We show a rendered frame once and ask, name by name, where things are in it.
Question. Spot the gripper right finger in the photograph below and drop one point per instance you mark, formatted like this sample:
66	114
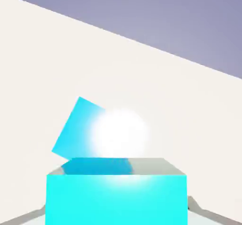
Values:
196	215

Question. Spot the small blue cube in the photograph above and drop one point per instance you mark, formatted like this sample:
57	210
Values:
75	130

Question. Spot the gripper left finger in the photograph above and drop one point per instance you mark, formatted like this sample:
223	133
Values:
36	217

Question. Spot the small cyan cube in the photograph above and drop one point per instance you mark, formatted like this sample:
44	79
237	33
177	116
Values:
115	200

